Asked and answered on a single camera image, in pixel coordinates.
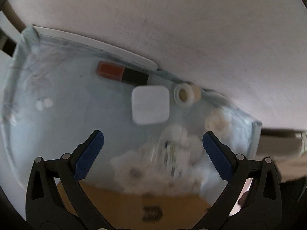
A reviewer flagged clear case orange black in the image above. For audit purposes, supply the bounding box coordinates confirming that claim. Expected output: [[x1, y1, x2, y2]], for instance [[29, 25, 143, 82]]
[[96, 61, 149, 86]]

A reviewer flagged brown cardboard box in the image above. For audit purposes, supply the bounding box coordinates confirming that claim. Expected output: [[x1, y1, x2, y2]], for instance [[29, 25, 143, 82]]
[[56, 181, 213, 230]]

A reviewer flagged clear bottle with cork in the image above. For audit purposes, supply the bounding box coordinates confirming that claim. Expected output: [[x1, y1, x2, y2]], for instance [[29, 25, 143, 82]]
[[173, 83, 201, 106]]

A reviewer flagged white square lid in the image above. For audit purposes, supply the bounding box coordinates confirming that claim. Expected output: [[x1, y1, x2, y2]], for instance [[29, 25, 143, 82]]
[[131, 85, 170, 126]]

